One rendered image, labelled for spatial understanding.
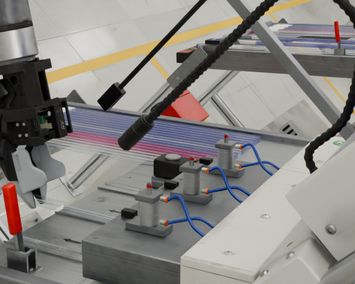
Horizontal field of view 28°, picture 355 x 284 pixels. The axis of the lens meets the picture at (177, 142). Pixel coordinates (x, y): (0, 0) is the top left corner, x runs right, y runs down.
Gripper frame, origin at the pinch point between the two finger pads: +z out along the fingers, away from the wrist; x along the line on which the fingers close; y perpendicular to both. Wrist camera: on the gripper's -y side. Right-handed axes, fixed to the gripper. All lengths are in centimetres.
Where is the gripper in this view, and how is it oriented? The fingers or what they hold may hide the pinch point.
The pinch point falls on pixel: (31, 197)
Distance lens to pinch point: 106.4
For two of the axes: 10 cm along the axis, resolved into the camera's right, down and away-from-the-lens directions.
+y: 8.7, -0.5, -4.8
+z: 1.7, 9.6, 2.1
